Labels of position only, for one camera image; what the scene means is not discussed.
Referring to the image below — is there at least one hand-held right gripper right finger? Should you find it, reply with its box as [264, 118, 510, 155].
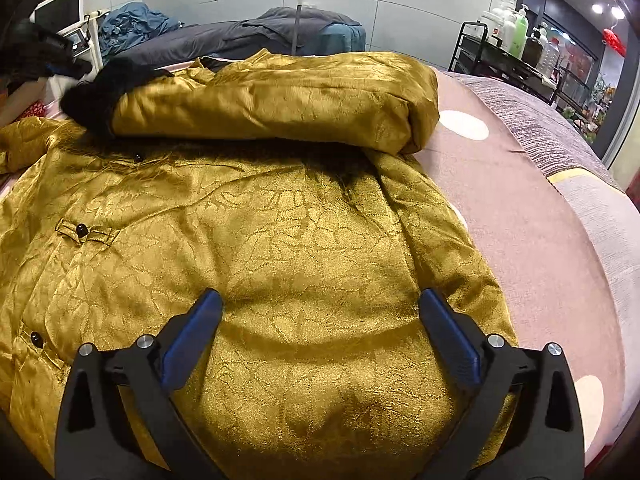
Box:
[417, 287, 585, 480]

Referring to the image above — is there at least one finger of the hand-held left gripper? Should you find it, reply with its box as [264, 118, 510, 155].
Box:
[47, 57, 94, 79]

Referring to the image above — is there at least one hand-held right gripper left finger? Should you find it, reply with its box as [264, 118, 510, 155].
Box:
[54, 289, 224, 480]

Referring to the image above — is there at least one golden patterned jacket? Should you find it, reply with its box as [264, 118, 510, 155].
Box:
[0, 49, 521, 480]

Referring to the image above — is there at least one dark grey clothes pile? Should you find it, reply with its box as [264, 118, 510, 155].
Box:
[117, 6, 363, 68]

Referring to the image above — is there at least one white framed monitor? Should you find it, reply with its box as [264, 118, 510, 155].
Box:
[31, 0, 85, 36]

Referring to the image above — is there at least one crumpled blue cloth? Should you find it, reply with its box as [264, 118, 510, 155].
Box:
[97, 2, 183, 53]

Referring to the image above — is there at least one pink polka dot blanket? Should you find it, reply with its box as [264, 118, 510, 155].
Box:
[0, 62, 628, 466]

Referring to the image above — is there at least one green potted plant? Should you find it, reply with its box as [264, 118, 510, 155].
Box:
[562, 86, 617, 145]

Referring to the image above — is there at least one clear plastic bottle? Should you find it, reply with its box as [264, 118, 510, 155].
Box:
[539, 35, 561, 78]

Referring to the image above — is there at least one dark brown bottle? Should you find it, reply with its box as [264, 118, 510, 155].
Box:
[521, 30, 549, 69]

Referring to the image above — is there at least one green bottle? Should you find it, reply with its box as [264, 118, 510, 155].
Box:
[510, 7, 530, 60]

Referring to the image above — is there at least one red hanging ornament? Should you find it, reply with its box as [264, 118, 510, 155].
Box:
[602, 27, 627, 57]

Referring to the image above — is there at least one black wire cart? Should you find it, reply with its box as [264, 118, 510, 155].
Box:
[448, 21, 596, 111]

